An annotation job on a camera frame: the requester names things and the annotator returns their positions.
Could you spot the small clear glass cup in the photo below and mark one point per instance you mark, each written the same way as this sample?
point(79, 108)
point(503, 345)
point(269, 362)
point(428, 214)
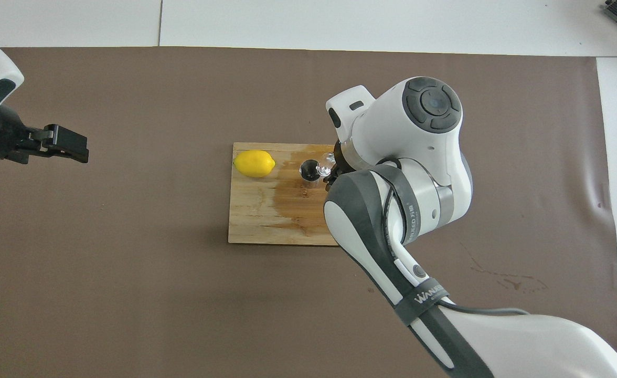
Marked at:
point(325, 165)

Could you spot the steel double jigger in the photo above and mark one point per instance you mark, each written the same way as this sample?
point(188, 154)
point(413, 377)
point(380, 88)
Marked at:
point(308, 171)

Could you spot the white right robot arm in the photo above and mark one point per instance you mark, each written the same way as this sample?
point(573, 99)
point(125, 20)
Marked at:
point(418, 136)

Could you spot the wooden cutting board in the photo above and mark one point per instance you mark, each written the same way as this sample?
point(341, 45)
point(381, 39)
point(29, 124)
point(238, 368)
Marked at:
point(266, 210)

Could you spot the yellow lemon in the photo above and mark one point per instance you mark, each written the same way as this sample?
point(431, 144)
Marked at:
point(254, 163)

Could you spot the brown paper table mat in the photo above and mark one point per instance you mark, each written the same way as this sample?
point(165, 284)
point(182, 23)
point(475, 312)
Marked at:
point(130, 315)

